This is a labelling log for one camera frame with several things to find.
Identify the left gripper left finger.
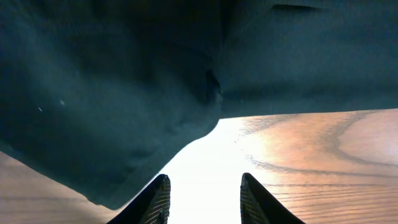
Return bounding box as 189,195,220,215
107,174,171,224

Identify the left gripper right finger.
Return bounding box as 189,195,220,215
240,172,305,224

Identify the black Sytrogen t-shirt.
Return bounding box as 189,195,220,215
1,0,397,210

